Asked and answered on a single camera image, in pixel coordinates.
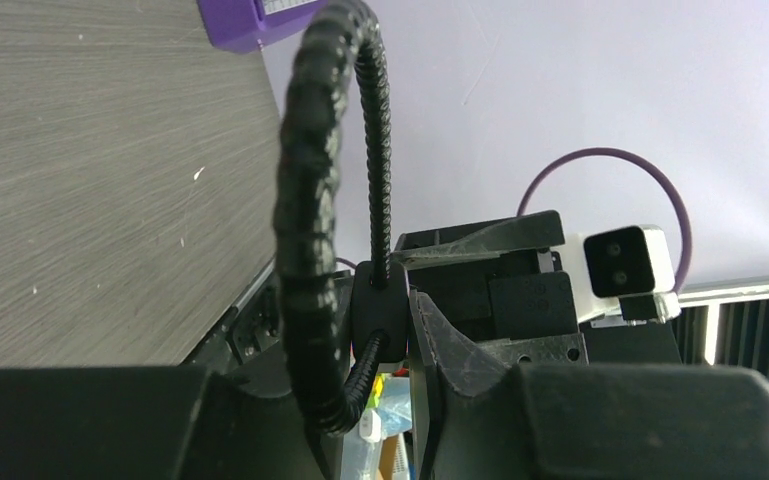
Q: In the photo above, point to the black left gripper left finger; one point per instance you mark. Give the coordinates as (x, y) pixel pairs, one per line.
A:
(156, 422)

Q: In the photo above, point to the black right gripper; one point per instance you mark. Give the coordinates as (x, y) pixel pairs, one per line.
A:
(500, 285)

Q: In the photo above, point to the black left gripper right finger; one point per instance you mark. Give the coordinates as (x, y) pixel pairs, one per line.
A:
(475, 417)

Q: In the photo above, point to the black cable padlock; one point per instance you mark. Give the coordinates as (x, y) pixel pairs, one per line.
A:
(332, 377)

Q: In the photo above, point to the clear plastic bag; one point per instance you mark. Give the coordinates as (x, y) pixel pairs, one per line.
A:
(376, 447)

